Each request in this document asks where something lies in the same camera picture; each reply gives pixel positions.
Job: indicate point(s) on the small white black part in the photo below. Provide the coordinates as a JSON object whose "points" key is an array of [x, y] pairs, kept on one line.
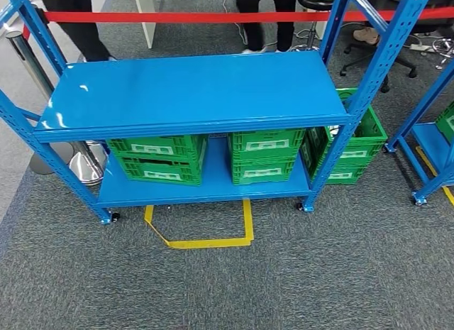
{"points": [[333, 130]]}

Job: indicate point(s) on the blue metal shelf rack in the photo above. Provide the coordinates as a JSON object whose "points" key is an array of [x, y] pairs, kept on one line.
{"points": [[430, 140], [194, 88]]}

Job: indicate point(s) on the black office chair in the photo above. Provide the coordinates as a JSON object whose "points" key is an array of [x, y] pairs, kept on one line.
{"points": [[403, 62]]}

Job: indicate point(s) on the yellow floor tape marking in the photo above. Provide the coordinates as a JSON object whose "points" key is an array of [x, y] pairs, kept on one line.
{"points": [[213, 243]]}

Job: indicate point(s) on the white power adapter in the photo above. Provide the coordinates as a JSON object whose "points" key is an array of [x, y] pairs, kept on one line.
{"points": [[420, 47]]}

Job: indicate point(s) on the white desk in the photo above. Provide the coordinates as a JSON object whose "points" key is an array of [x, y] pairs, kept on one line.
{"points": [[147, 17]]}

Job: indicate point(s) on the person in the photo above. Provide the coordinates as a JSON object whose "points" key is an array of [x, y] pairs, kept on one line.
{"points": [[85, 36], [365, 35], [253, 31]]}

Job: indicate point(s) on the chrome stanchion post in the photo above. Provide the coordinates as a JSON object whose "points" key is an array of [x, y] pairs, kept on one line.
{"points": [[28, 60]]}

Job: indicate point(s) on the green plastic crate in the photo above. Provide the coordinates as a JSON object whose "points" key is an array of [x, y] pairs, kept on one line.
{"points": [[264, 154], [159, 151], [369, 140], [446, 123]]}

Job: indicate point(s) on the red barrier belt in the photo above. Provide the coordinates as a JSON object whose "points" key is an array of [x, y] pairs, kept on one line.
{"points": [[177, 16]]}

